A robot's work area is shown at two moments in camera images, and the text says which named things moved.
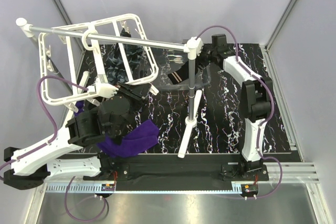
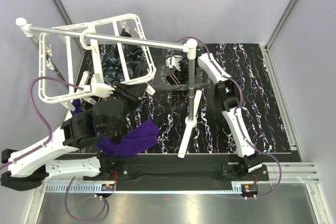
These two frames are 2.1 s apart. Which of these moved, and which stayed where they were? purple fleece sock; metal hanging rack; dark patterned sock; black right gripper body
Moved: black right gripper body
Stayed: metal hanging rack; dark patterned sock; purple fleece sock
